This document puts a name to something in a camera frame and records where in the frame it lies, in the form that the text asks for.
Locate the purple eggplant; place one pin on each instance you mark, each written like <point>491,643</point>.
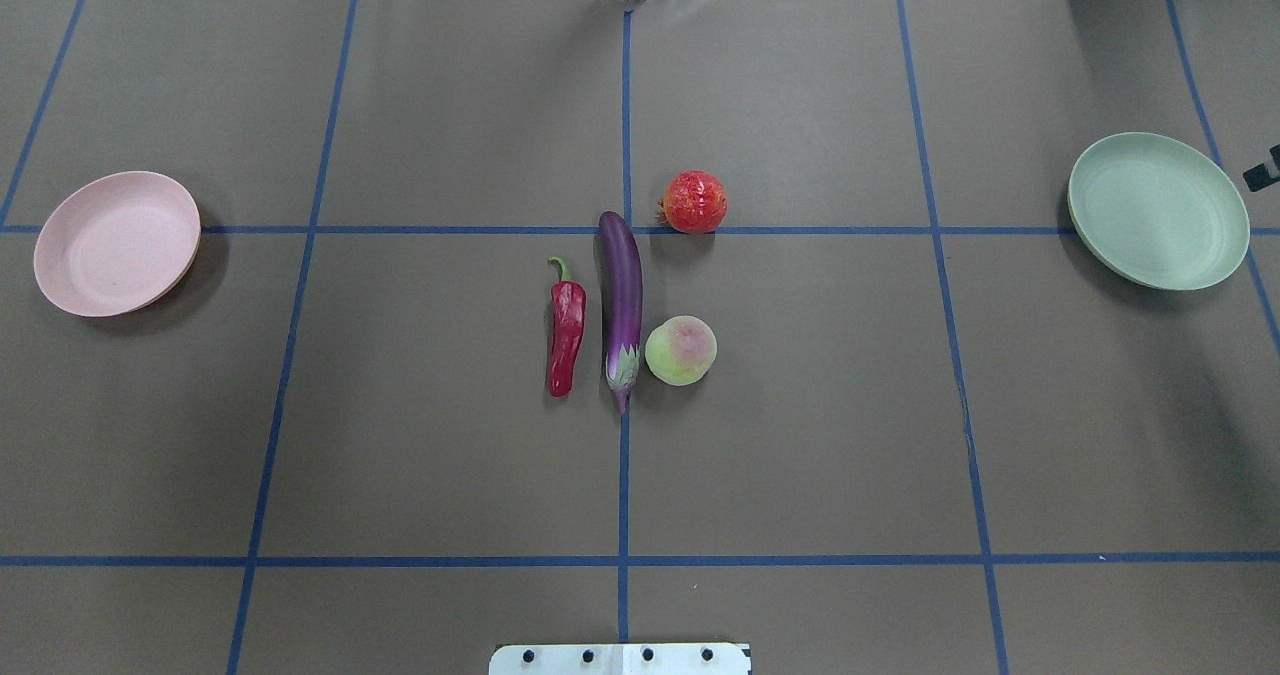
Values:
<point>623,354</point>

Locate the green pink peach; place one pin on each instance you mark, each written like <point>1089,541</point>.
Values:
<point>681,350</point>

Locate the red chili pepper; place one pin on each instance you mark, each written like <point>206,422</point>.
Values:
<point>568,309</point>

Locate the red pomegranate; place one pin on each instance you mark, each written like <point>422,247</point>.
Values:
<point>695,202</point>

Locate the green plate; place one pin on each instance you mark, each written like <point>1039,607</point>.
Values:
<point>1158,212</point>

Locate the pink plate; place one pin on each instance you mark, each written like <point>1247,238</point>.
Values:
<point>117,244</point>

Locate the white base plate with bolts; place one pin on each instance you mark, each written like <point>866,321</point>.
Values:
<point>623,658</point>

